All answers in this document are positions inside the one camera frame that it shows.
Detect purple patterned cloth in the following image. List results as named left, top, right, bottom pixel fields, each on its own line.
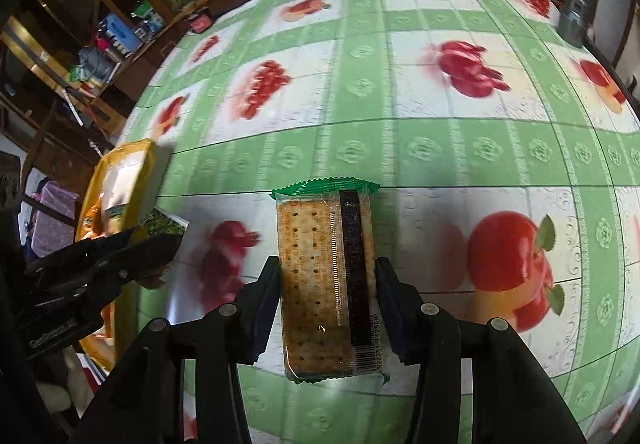
left=29, top=179, right=82, bottom=261

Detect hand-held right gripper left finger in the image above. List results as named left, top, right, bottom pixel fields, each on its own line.
left=70, top=255, right=282, bottom=444

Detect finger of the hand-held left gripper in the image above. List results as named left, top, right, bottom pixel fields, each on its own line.
left=47, top=233, right=180, bottom=295
left=25, top=226, right=136, bottom=277

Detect small green box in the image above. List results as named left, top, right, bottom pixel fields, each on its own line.
left=132, top=1, right=164, bottom=33

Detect grey bag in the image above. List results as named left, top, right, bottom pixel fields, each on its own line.
left=77, top=46, right=119, bottom=86

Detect large yellow snack bag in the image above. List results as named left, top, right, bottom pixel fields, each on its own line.
left=74, top=138, right=172, bottom=371

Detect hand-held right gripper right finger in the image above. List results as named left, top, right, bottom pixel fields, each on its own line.
left=374, top=256, right=587, bottom=444

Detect green fruit-print tablecloth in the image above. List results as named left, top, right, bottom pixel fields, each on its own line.
left=115, top=0, right=640, bottom=444

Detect green cracker packet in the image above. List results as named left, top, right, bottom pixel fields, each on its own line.
left=270, top=176, right=391, bottom=384

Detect small red box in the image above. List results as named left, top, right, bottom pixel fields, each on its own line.
left=189, top=10, right=214, bottom=33

